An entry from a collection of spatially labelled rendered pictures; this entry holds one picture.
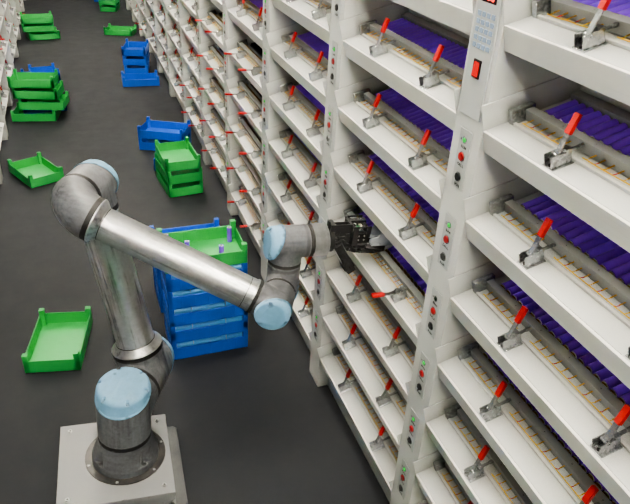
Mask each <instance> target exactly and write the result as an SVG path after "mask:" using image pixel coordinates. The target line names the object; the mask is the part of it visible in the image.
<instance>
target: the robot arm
mask: <svg viewBox="0 0 630 504"><path fill-rule="evenodd" d="M118 186H119V178H118V175H117V173H116V172H115V170H114V169H113V168H112V167H111V166H110V165H108V164H106V163H105V162H103V161H100V160H96V159H90V160H86V161H83V162H82V163H79V164H77V165H76V166H75V167H74V168H73V169H72V170H71V171H70V172H69V173H68V174H66V175H65V176H64V177H63V178H61V179H60V180H59V181H58V182H57V183H56V184H55V186H54V188H53V190H52V194H51V204H52V208H53V211H54V213H55V215H56V217H57V219H58V220H59V222H60V223H61V224H62V225H63V227H64V228H65V229H66V230H67V231H69V232H70V233H71V234H72V235H74V236H75V237H77V238H79V239H81V240H83V241H84V242H85V245H86V249H87V252H88V255H89V258H90V261H91V265H92V268H93V271H94V274H95V277H96V280H97V284H98V287H99V290H100V293H101V296H102V299H103V303H104V306H105V309H106V312H107V315H108V318H109V322H110V325H111V328H112V331H113V334H114V338H115V341H116V342H115V343H114V345H113V347H112V355H113V358H114V361H115V364H116V369H113V370H111V371H109V372H107V373H106V374H105V375H103V376H102V377H101V378H100V380H99V381H98V384H97V386H96V390H95V405H96V419H97V432H98V437H97V440H96V442H95V444H94V446H93V450H92V462H93V465H94V467H95V469H96V470H97V471H98V472H99V473H100V474H102V475H104V476H106V477H109V478H113V479H128V478H133V477H136V476H139V475H141V474H143V473H145V472H146V471H147V470H149V469H150V468H151V467H152V466H153V465H154V464H155V462H156V460H157V458H158V454H159V445H158V441H157V439H156V437H155V435H154V434H153V432H152V430H151V415H152V410H153V408H154V406H155V404H156V401H157V399H158V397H159V395H160V393H161V391H162V389H163V386H164V384H165V382H166V380H167V378H168V376H169V374H170V372H171V370H172V368H173V363H174V358H175V356H174V350H173V348H172V346H171V344H170V343H169V342H168V341H167V340H166V339H165V338H164V337H161V335H160V334H159V333H158V332H156V331H153V330H152V326H151V323H150V319H149V315H148V312H147V308H146V305H145V301H144V298H143V294H142V290H141V287H140V283H139V280H138V276H137V272H136V269H135V265H134V262H133V258H132V257H134V258H136V259H138V260H140V261H142V262H145V263H147V264H149V265H151V266H153V267H155V268H157V269H159V270H161V271H164V272H166V273H168V274H170V275H172V276H174V277H176V278H178V279H180V280H183V281H185V282H187V283H189V284H191V285H193V286H195V287H197V288H199V289H202V290H204V291H206V292H208V293H210V294H212V295H214V296H216V297H218V298H220V299H223V300H225V301H227V302H229V303H231V304H233V305H235V306H237V307H239V308H242V309H243V310H244V311H246V312H248V313H250V314H252V315H254V319H255V321H256V322H257V324H258V325H259V326H261V327H262V328H265V329H268V330H276V329H280V328H282V327H284V326H285V325H286V324H287V323H288V321H289V319H290V317H291V315H292V308H293V303H294V300H295V299H296V297H297V294H298V291H299V287H298V285H299V276H300V267H301V259H302V257H312V256H326V255H327V254H328V253H329V252H332V251H333V250H334V252H335V254H336V256H337V258H338V259H339V261H340V265H341V268H342V269H343V270H344V271H345V272H347V273H348V274H350V273H352V272H353V271H355V268H354V264H353V261H352V260H351V259H350V258H349V256H348V254H347V252H346V251H351V252H354V253H377V252H381V251H384V250H386V249H388V248H390V247H392V246H393V245H392V243H391V242H390V241H389V240H388V239H387V238H386V237H385V235H384V234H383V233H382V232H381V231H380V230H379V229H378V227H377V226H376V225H375V224H374V225H373V227H372V226H367V224H366V219H365V218H364V217H363V215H349V216H345V221H344V222H334V221H333V220H332V219H328V220H327V225H326V224H325V223H309V224H292V225H282V224H279V225H276V226H270V227H268V228H267V229H266V231H265V233H264V238H263V252H264V256H265V258H266V259H268V266H267V276H266V280H265V281H262V280H260V279H256V278H254V277H252V276H250V275H248V274H246V273H244V272H242V271H240V270H238V269H236V268H234V267H231V266H229V265H227V264H225V263H223V262H221V261H219V260H217V259H215V258H213V257H211V256H209V255H207V254H204V253H202V252H200V251H198V250H196V249H194V248H192V247H190V246H188V245H186V244H184V243H182V242H180V241H178V240H175V239H173V238H171V237H169V236H167V235H165V234H163V233H161V232H159V231H157V230H155V229H153V228H151V227H149V226H146V225H144V224H142V223H140V222H138V221H136V220H134V219H132V218H130V217H128V216H126V215H124V214H122V213H120V212H119V204H118V201H117V197H116V193H115V192H116V191H117V190H118ZM350 217H358V218H350ZM367 243H370V244H367ZM344 248H345V249H346V251H345V249H344Z"/></svg>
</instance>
